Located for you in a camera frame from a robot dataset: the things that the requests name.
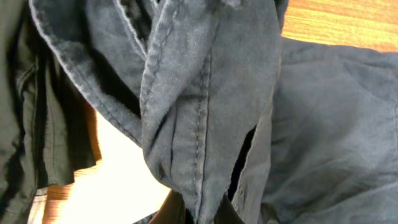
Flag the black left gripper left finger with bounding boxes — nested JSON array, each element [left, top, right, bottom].
[[149, 190, 186, 224]]

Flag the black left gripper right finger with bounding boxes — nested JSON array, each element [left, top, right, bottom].
[[213, 194, 244, 224]]

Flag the folded black garment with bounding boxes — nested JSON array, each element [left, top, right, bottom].
[[1, 1, 96, 223]]

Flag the blue denim shorts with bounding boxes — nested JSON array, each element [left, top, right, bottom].
[[29, 0, 397, 223]]

